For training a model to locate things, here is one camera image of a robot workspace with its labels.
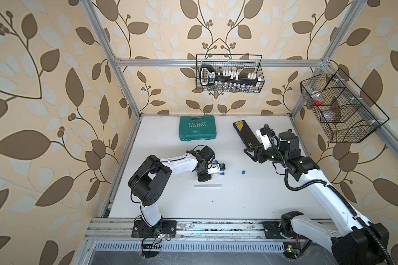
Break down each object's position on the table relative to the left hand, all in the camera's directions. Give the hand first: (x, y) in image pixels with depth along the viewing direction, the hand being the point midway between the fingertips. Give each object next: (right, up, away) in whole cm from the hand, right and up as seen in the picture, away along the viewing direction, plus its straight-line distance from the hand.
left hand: (205, 172), depth 91 cm
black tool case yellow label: (+26, +21, +16) cm, 37 cm away
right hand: (+20, +15, -14) cm, 29 cm away
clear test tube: (+1, -7, -2) cm, 7 cm away
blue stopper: (+9, 0, -3) cm, 9 cm away
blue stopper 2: (+21, -1, +1) cm, 21 cm away
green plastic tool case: (-6, +25, +17) cm, 31 cm away
